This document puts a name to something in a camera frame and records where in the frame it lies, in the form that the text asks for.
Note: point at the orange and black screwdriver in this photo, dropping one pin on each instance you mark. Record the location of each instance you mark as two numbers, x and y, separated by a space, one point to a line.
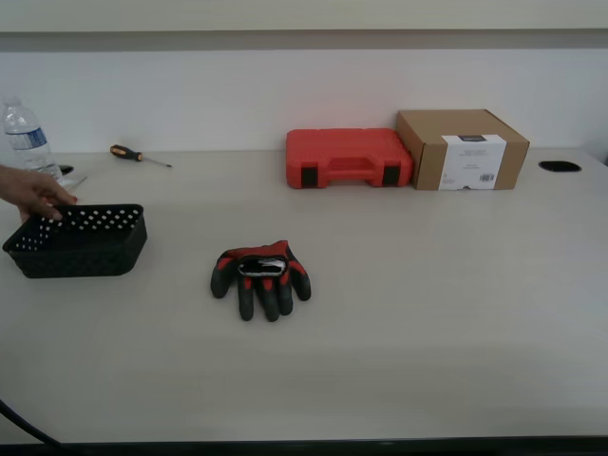
126 153

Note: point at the red plastic tool case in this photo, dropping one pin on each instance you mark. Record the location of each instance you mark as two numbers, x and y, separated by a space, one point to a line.
347 152

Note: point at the clear plastic water bottle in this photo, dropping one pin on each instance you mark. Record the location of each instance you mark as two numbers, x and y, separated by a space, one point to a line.
28 142

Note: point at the black perforated plastic basket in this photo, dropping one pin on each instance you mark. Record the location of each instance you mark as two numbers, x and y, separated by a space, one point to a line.
95 252

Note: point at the person's bare hand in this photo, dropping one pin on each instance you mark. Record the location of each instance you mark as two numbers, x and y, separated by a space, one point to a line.
33 190

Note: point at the brown cardboard box white label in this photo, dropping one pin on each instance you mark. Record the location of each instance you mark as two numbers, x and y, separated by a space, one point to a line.
427 152

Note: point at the red and black work glove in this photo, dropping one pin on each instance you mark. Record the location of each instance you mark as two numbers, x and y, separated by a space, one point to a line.
259 285

